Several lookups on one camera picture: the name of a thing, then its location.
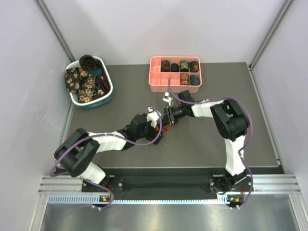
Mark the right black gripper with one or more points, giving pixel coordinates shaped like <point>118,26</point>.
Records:
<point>166,121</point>

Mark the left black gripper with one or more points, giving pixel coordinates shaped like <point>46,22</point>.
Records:
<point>152,136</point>

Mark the orange navy striped tie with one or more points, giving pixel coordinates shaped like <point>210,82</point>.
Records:
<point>164,128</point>

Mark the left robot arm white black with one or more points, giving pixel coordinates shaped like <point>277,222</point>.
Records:
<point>76,153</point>

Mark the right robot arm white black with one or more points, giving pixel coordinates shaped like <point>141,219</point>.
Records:
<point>231,123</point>

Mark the red orange patterned rolled tie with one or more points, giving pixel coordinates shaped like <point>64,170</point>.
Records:
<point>184,79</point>

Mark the dark green rolled tie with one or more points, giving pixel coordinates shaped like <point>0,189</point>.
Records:
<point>194,80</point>

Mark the pink compartment organizer box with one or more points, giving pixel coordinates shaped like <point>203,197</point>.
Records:
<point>160,81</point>

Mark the black rolled tie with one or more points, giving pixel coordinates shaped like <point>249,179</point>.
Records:
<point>174,67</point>

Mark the dark red floral rolled tie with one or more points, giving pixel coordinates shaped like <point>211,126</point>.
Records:
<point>165,65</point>

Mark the teal white laundry basket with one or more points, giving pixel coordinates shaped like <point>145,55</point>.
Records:
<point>97,102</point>

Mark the green yellow leaf rolled tie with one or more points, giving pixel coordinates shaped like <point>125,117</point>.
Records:
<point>184,66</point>

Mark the teal orange leaf rolled tie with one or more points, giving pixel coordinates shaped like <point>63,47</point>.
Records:
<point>194,66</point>

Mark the dark red striped tie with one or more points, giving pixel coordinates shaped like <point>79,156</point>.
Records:
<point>102,87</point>

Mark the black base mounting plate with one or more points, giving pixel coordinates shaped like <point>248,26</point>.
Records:
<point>167,183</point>

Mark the dark teal tie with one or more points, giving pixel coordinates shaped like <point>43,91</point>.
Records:
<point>97,72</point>

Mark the brown floral tie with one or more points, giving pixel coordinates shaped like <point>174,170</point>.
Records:
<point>81,83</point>

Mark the dark brown rolled tie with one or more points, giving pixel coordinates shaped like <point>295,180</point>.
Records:
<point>88,62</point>

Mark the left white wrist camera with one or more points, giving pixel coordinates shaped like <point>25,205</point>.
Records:
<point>153,116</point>

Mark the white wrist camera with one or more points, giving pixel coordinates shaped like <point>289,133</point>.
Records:
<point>153,116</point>
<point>168,99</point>

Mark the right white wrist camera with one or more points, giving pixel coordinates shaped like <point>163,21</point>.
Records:
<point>168,99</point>

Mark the grey slotted cable duct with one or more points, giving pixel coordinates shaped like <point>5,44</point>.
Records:
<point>103,200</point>

